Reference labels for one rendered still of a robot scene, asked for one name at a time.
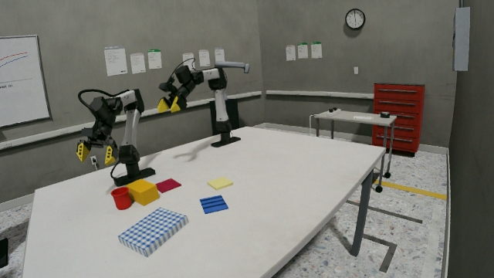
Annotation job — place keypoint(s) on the dark red flat square pad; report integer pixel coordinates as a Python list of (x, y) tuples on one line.
[(167, 185)]

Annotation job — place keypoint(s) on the red cup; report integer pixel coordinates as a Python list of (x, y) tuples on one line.
[(121, 198)]

